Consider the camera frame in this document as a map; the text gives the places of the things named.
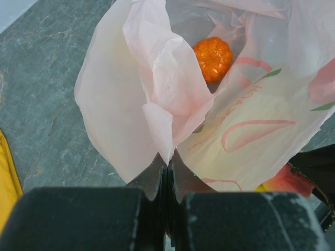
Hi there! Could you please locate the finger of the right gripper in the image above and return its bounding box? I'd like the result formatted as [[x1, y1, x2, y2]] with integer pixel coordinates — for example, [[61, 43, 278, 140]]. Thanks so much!
[[288, 144, 334, 216]]

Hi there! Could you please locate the pink peach plastic bag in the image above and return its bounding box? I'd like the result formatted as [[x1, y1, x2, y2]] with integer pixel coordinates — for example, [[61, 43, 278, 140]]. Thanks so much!
[[74, 1, 334, 191]]

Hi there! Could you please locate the peach fruit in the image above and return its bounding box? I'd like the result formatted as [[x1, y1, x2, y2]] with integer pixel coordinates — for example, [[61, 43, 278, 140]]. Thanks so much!
[[255, 164, 315, 198]]

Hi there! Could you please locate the orange folded cloth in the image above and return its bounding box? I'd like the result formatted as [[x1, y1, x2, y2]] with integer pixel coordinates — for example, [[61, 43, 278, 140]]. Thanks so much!
[[0, 131, 23, 232]]

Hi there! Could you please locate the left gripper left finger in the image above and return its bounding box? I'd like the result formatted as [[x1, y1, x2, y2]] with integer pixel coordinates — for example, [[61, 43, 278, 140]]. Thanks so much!
[[126, 154, 167, 250]]

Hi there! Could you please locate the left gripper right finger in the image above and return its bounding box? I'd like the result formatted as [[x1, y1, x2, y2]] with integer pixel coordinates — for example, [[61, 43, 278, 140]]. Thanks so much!
[[167, 150, 216, 247]]

